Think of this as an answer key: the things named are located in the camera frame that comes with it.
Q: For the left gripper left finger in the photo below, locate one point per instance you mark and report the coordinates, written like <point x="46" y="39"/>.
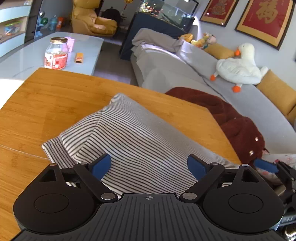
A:
<point x="91" y="174"/>

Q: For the clear plastic storage box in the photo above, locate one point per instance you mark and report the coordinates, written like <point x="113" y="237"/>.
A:
<point x="12" y="28"/>

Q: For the small plush toys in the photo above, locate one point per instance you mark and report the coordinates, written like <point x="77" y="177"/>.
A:
<point x="207" y="40"/>

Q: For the red framed picture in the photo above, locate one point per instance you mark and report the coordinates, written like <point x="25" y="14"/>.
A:
<point x="267" y="20"/>
<point x="219" y="12"/>

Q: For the robot figurine toy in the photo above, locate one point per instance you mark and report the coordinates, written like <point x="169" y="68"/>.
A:
<point x="41" y="22"/>

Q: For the pink small box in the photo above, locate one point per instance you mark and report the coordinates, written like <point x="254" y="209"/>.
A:
<point x="70" y="43"/>

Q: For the blue water bottle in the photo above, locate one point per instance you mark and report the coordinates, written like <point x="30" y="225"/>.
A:
<point x="53" y="23"/>

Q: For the glass jar red label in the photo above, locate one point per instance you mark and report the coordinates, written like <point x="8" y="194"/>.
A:
<point x="56" y="54"/>

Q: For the white coffee table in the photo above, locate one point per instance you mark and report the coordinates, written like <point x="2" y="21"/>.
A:
<point x="27" y="60"/>

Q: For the mustard cushion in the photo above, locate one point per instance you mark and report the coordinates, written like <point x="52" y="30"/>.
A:
<point x="219" y="52"/>

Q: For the white goose plush toy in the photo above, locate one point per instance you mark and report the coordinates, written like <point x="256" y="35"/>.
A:
<point x="240" y="71"/>

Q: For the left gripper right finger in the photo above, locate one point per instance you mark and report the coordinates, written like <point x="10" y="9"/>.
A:
<point x="206" y="175"/>

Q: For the yellow leather armchair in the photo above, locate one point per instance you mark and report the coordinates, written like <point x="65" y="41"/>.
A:
<point x="85" y="21"/>

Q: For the fish tank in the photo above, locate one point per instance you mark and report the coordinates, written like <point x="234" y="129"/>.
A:
<point x="178" y="13"/>

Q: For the white TV cabinet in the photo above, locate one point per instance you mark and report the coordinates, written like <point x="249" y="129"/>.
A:
<point x="14" y="17"/>

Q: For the grey sofa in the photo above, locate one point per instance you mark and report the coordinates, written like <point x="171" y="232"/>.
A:
<point x="160" y="70"/>

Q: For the beige blanket on sofa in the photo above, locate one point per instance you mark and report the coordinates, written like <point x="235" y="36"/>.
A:
<point x="149" y="36"/>

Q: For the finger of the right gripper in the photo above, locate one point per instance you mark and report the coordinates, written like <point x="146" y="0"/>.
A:
<point x="265" y="165"/>

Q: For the grey striped garment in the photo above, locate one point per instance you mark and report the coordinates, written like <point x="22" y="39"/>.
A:
<point x="147" y="154"/>

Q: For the orange small packet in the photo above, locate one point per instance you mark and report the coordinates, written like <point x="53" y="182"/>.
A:
<point x="79" y="58"/>

